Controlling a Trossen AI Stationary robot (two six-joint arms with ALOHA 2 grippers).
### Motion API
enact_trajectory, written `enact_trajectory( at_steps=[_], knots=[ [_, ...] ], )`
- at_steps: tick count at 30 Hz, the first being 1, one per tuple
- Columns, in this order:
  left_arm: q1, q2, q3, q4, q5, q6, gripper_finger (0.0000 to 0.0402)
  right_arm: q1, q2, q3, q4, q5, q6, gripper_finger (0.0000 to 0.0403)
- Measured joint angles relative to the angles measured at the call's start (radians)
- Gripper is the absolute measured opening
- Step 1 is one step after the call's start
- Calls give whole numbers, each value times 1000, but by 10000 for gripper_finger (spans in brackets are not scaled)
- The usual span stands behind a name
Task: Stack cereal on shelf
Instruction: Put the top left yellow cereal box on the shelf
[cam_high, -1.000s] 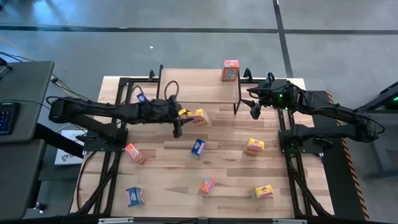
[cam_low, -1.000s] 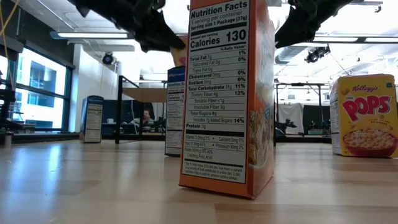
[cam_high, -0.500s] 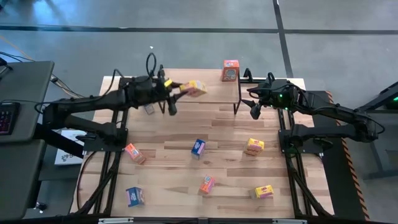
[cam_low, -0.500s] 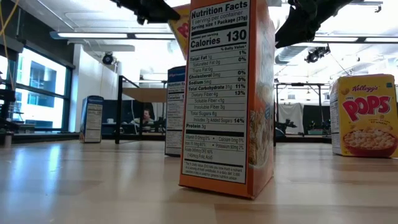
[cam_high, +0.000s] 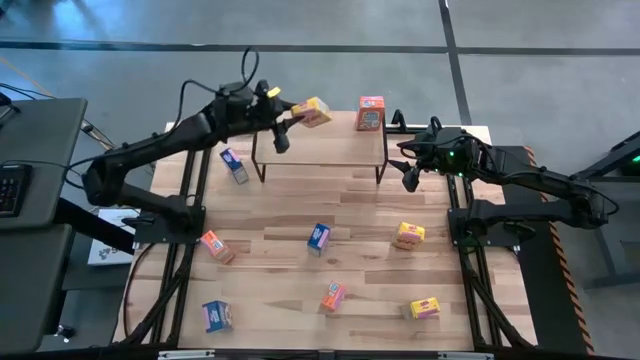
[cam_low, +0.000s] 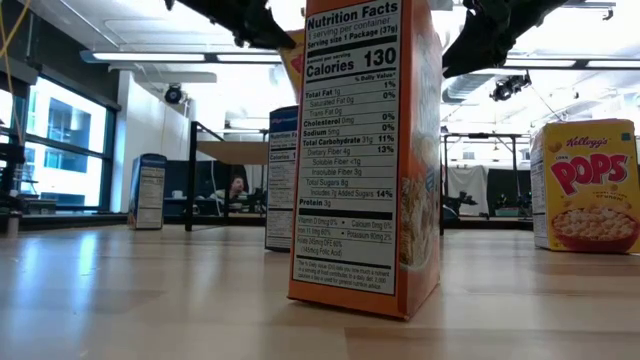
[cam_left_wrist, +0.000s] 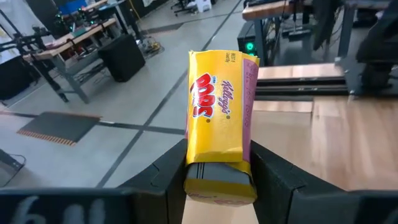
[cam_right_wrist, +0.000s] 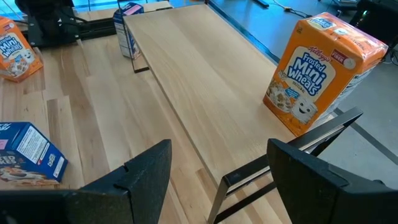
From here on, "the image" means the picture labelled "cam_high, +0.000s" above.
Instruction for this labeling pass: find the orange Mini Wheats cereal box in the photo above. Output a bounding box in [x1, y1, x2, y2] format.
[199, 229, 236, 265]
[319, 280, 347, 314]
[355, 95, 387, 132]

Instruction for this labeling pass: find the black hazard-striped floor mat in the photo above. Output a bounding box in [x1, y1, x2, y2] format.
[492, 144, 597, 357]

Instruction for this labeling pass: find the yellow Pops cereal box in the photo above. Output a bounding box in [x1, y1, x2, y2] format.
[390, 221, 427, 252]
[290, 96, 333, 129]
[402, 296, 442, 321]

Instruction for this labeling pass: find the black looping cable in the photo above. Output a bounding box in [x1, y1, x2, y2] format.
[122, 242, 157, 346]

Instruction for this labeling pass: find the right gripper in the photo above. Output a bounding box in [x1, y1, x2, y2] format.
[388, 126, 469, 194]

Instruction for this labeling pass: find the grey desk panel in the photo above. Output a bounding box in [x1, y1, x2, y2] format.
[0, 223, 75, 354]

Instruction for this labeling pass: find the black metal table frame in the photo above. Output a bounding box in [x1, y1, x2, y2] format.
[117, 122, 539, 354]

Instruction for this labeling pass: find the grey desk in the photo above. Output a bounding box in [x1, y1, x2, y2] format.
[0, 97, 89, 231]

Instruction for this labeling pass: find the blue Frosted Flakes cereal box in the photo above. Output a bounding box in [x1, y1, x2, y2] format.
[219, 146, 250, 185]
[201, 299, 234, 334]
[306, 222, 332, 258]

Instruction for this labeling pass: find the yellow cable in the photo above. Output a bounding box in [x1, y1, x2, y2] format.
[0, 54, 156, 171]

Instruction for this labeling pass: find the black metal stand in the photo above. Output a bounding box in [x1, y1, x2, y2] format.
[569, 129, 640, 291]

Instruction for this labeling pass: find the silver aluminium bracket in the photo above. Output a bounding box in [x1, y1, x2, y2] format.
[437, 351, 495, 360]
[157, 349, 216, 360]

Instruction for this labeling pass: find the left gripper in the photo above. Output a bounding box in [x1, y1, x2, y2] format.
[247, 79, 306, 155]

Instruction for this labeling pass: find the white printed box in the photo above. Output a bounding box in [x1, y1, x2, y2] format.
[87, 207, 141, 267]

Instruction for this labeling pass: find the black keyboard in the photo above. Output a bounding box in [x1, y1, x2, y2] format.
[0, 163, 34, 219]

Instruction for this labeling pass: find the thin black cable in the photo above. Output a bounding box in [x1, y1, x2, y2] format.
[0, 155, 109, 191]

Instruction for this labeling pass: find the black desk support beam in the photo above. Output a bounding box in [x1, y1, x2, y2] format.
[53, 197, 137, 255]

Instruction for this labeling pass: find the black desk foot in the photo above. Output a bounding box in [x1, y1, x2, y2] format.
[49, 319, 115, 352]

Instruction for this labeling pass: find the wooden shelf with black frame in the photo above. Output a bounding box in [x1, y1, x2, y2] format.
[250, 103, 390, 185]

